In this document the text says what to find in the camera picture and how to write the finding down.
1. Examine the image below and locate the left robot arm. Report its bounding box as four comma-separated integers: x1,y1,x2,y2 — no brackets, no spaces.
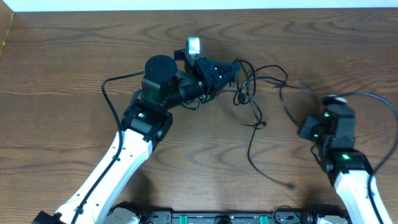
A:
33,45,240,223

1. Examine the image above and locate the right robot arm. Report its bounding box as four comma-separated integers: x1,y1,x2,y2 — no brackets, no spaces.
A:
298,103,392,223

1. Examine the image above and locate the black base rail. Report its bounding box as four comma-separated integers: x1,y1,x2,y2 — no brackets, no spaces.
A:
136,210,349,224

